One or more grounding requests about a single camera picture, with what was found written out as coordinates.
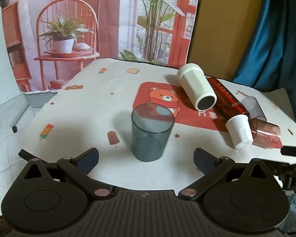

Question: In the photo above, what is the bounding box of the dark teal translucent cup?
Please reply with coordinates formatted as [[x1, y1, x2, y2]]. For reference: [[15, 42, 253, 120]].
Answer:
[[131, 103, 175, 162]]

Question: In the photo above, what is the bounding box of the small white plastic cup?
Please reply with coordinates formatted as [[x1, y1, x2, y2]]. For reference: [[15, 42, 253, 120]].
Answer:
[[226, 115, 253, 150]]

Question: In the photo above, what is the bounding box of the brown translucent cup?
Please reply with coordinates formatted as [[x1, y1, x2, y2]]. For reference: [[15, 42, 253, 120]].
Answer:
[[249, 119, 283, 149]]

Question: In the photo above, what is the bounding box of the shiny red metallic cup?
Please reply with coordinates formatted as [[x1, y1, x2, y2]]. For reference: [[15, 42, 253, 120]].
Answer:
[[207, 76, 250, 119]]

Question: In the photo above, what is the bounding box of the grey smoky translucent cup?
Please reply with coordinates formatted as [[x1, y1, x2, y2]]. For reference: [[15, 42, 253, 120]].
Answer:
[[241, 96, 267, 121]]

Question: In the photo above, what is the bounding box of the large white plastic cup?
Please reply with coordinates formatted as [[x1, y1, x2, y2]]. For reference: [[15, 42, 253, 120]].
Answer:
[[177, 63, 217, 111]]

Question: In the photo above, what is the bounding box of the printed room backdrop cloth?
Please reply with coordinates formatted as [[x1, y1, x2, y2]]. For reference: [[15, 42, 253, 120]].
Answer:
[[1, 0, 199, 93]]

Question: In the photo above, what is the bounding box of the white wheeled stand leg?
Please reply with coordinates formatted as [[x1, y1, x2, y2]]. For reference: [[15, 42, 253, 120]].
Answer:
[[10, 102, 30, 133]]

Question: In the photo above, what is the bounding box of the white cartoon bear tablecloth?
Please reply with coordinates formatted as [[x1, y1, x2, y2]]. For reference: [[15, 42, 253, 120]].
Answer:
[[20, 59, 296, 192]]

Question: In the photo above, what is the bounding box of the teal blue curtain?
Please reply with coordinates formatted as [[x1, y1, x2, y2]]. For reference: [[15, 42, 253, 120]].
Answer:
[[232, 0, 296, 119]]

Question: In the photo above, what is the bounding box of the wooden cabinet panel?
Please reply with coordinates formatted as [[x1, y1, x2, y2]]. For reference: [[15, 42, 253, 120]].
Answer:
[[188, 0, 262, 80]]

